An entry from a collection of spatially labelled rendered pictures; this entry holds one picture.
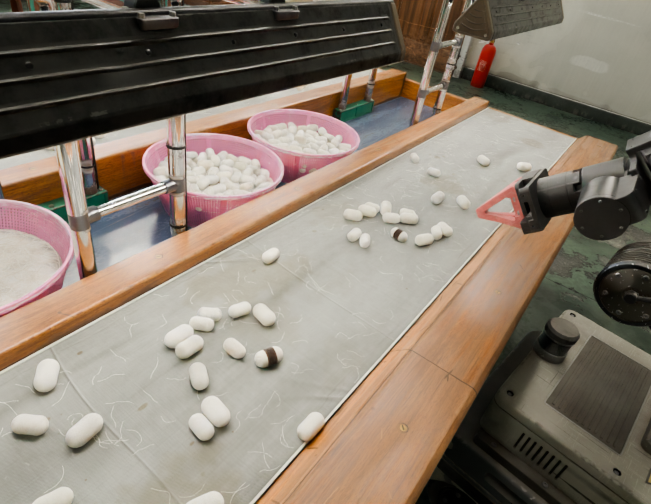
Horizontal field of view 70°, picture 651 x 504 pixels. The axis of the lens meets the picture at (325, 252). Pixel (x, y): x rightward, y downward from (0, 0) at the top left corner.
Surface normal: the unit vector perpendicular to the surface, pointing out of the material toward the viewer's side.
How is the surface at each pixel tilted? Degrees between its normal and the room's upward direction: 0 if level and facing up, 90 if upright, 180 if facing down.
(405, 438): 0
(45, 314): 0
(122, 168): 90
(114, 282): 0
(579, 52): 91
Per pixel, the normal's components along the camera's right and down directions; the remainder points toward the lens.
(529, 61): -0.55, 0.42
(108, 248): 0.16, -0.80
